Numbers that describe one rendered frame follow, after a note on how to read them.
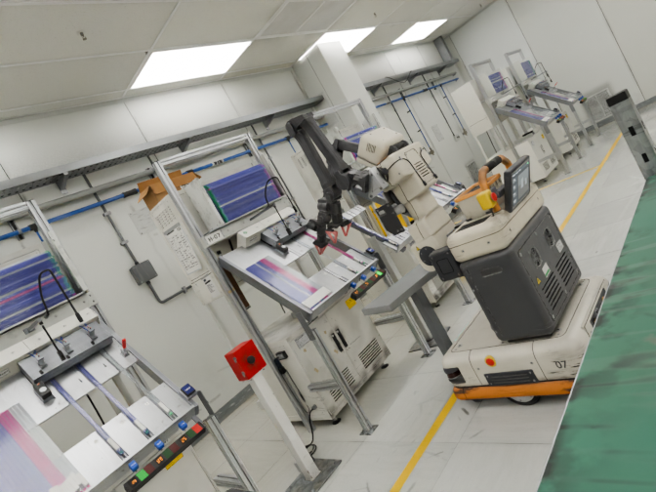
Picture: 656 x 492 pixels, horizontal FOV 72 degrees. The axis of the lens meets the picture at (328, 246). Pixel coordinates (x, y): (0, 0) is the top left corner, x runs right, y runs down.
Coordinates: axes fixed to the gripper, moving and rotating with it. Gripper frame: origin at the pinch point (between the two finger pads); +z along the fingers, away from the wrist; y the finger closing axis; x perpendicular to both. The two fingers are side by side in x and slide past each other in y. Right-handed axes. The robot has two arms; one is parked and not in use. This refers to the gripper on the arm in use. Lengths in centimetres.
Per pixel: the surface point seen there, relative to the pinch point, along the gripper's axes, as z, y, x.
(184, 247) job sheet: 1, 49, -73
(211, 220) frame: -19, 38, -57
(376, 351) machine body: 66, -9, 43
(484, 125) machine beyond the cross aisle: 26, -451, -47
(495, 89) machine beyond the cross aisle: -20, -470, -49
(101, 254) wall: 52, 50, -186
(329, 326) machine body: 39.5, 15.8, 20.2
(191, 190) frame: -34, 38, -73
